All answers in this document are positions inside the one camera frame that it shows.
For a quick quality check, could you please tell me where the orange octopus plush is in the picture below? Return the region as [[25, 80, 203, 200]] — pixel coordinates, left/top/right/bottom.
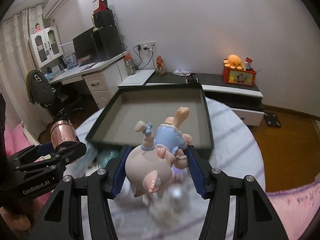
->
[[223, 54, 244, 70]]

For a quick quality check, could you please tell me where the black computer tower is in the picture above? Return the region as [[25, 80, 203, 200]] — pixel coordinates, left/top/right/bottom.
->
[[92, 25, 123, 61]]

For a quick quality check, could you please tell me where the pink blanket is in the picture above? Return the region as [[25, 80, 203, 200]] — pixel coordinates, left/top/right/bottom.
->
[[266, 180, 319, 239]]

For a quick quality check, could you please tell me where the left hand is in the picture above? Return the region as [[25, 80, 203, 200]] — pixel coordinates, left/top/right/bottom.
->
[[1, 198, 43, 239]]

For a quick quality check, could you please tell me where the white glass door cabinet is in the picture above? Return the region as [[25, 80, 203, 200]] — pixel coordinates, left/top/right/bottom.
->
[[29, 26, 63, 68]]

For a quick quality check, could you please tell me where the rose gold metal cup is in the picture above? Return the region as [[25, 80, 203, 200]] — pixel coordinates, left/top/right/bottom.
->
[[50, 120, 77, 152]]

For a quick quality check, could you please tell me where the black computer monitor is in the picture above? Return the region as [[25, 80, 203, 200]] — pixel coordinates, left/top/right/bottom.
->
[[73, 27, 97, 66]]

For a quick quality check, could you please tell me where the black office chair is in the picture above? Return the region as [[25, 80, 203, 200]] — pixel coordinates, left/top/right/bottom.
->
[[25, 70, 83, 120]]

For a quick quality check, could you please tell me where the orange cap water bottle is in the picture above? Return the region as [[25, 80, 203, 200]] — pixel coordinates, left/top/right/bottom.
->
[[124, 53, 136, 75]]

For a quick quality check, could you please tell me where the white wall power strip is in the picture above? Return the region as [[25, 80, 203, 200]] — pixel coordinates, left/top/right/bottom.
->
[[136, 41, 157, 51]]

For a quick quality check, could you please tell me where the pig figurine blue dress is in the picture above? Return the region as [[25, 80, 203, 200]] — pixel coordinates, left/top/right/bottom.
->
[[125, 107, 192, 198]]

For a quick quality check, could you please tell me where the white air conditioner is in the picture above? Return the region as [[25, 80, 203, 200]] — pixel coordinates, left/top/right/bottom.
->
[[43, 0, 67, 18]]

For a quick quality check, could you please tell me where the black white low cabinet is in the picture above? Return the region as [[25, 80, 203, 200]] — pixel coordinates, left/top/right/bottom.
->
[[146, 73, 265, 126]]

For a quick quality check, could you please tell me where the red toy storage box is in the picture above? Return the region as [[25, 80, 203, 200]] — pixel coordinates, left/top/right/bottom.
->
[[222, 67, 256, 87]]

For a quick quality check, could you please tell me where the dark green cardboard box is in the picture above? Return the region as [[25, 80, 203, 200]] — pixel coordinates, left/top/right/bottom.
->
[[86, 83, 214, 159]]

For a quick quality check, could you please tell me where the white desk with drawers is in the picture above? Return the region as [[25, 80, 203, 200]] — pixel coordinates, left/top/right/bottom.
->
[[49, 51, 129, 109]]

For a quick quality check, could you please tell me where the black speaker on tower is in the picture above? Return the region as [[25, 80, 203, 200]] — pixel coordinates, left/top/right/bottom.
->
[[93, 9, 115, 28]]

